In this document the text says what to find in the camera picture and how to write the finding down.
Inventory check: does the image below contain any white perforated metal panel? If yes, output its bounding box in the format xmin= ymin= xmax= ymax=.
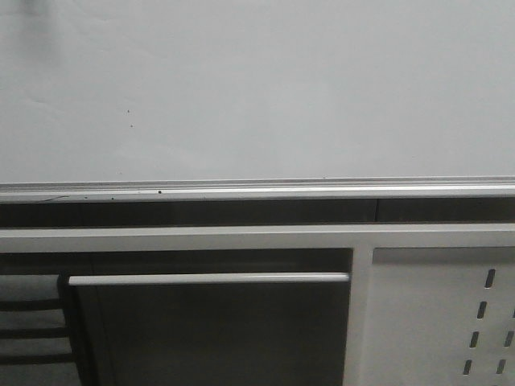
xmin=360 ymin=247 xmax=514 ymax=385

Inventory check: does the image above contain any white metal frame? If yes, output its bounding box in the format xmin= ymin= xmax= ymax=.
xmin=1 ymin=224 xmax=514 ymax=385

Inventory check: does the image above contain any grey panel with white rail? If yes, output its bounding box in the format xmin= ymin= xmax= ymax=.
xmin=68 ymin=272 xmax=350 ymax=385

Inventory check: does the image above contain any white whiteboard with aluminium frame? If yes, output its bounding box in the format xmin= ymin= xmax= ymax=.
xmin=1 ymin=1 xmax=514 ymax=203

